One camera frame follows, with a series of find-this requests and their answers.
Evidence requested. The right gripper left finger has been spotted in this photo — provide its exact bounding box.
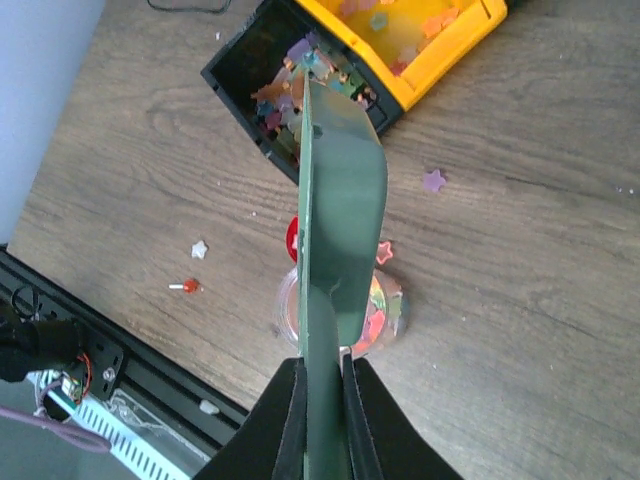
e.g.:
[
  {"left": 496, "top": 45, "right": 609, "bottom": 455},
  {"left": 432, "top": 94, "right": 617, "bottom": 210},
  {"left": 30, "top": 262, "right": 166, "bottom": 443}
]
[{"left": 194, "top": 358, "right": 307, "bottom": 480}]

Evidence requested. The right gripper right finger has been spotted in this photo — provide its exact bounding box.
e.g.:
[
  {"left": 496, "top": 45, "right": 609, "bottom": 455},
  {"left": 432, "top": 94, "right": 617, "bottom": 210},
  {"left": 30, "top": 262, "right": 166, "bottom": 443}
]
[{"left": 343, "top": 355, "right": 461, "bottom": 480}]

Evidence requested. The clear plastic jar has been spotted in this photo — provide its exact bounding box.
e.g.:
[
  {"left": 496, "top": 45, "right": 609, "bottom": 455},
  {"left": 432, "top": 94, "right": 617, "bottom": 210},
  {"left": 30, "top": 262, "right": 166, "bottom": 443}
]
[{"left": 275, "top": 268, "right": 409, "bottom": 358}]

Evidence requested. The green slotted plastic scoop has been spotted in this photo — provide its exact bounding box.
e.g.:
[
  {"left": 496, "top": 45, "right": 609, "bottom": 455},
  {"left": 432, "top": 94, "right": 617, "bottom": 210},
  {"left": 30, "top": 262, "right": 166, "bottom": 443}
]
[{"left": 297, "top": 78, "right": 388, "bottom": 479}]

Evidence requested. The black bin with popsicle candies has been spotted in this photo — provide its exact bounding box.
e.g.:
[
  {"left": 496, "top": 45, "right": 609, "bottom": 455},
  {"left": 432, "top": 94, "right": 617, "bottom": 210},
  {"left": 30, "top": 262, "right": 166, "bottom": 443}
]
[{"left": 201, "top": 1, "right": 404, "bottom": 181}]

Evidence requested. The orange bin with gummies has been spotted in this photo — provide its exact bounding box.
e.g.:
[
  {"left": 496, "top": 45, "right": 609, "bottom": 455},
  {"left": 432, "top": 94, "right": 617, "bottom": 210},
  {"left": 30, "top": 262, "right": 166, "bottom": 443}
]
[{"left": 299, "top": 0, "right": 508, "bottom": 111}]

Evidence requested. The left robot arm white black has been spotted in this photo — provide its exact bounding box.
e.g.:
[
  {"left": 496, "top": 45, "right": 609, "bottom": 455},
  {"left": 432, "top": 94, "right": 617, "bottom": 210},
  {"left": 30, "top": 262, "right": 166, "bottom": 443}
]
[{"left": 1, "top": 300, "right": 82, "bottom": 383}]

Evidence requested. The red lollipop on table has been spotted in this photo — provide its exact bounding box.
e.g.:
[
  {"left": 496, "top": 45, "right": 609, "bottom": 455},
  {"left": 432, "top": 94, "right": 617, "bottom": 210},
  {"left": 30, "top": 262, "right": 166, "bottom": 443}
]
[{"left": 168, "top": 278, "right": 201, "bottom": 294}]

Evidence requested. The pink star candy on table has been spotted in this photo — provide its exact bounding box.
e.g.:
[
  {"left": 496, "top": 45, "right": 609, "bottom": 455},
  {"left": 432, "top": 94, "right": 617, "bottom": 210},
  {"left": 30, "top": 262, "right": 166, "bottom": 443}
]
[{"left": 376, "top": 240, "right": 394, "bottom": 265}]

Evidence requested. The white star candy on table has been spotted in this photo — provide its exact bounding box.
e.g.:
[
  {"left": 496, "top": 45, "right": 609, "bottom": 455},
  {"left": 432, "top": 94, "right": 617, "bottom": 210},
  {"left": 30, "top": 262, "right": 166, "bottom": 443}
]
[{"left": 191, "top": 240, "right": 209, "bottom": 260}]

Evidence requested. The red round lid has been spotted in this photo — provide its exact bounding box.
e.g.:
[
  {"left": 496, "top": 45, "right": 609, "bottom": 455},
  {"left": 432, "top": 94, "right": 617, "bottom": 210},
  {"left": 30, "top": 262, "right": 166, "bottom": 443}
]
[{"left": 285, "top": 215, "right": 299, "bottom": 263}]

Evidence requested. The purple star candy on table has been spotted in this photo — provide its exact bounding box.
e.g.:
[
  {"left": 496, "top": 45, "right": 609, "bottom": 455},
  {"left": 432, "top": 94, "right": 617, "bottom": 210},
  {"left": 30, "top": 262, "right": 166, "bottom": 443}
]
[{"left": 423, "top": 169, "right": 447, "bottom": 193}]

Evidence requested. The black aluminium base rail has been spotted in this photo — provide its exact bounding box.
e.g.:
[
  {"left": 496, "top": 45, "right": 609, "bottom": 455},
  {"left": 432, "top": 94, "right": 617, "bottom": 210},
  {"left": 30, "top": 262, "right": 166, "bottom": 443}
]
[{"left": 1, "top": 251, "right": 248, "bottom": 454}]

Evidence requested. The light blue slotted cable duct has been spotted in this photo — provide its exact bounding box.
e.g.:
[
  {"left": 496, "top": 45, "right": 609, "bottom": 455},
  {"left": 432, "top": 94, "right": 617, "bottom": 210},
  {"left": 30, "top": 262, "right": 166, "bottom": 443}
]
[{"left": 49, "top": 388, "right": 211, "bottom": 479}]

